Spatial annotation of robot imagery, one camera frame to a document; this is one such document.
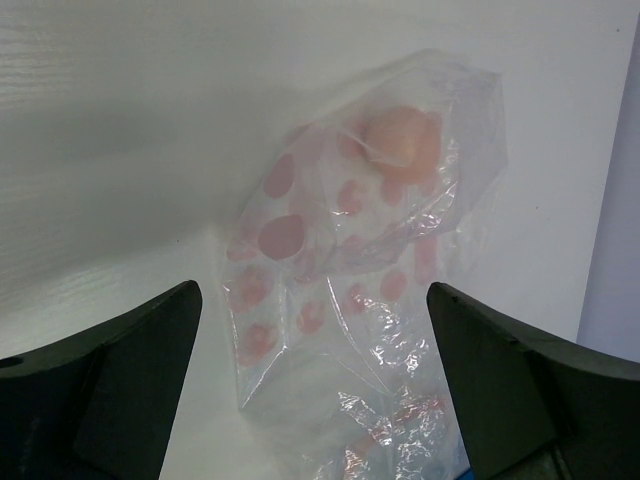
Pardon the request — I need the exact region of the small peach toy ball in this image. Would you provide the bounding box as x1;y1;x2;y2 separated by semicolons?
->
363;106;443;185

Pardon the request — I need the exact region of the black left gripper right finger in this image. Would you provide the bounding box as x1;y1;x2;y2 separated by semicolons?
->
426;282;639;479

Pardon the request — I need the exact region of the clear zip top bag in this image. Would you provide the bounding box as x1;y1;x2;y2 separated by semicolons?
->
222;50;507;479

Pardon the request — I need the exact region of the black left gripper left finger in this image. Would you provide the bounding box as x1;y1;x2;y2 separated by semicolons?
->
1;280;202;479

